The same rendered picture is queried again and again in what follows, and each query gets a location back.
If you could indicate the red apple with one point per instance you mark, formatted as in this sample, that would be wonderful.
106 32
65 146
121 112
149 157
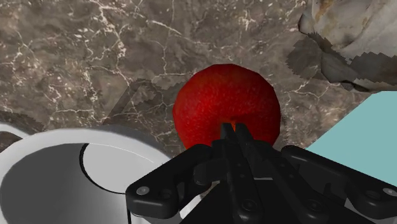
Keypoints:
223 99

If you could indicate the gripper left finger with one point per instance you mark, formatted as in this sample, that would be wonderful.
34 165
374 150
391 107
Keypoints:
173 189

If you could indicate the pale grey crumpled lump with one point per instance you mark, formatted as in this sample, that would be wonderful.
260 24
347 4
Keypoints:
347 34

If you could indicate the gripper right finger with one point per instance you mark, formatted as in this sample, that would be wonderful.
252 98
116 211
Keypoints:
310 183

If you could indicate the white mug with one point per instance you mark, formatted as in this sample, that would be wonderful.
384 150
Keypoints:
62 176

